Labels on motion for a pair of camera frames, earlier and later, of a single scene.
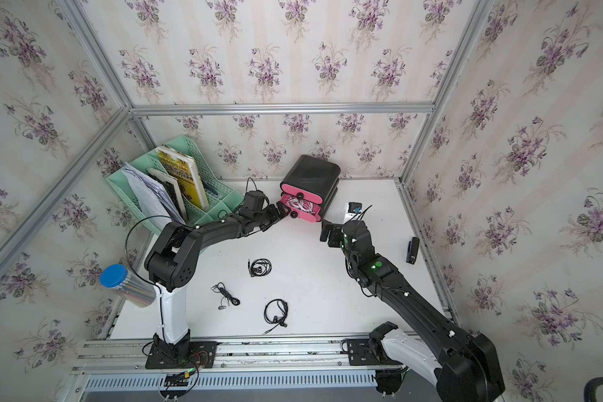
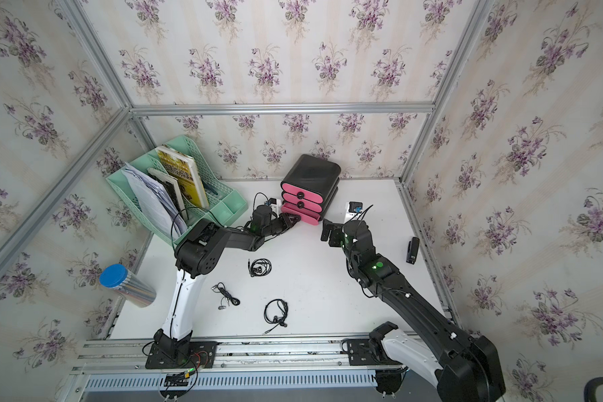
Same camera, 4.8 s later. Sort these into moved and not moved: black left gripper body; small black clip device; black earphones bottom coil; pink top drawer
Moved: black left gripper body
Not moved: small black clip device; pink top drawer; black earphones bottom coil
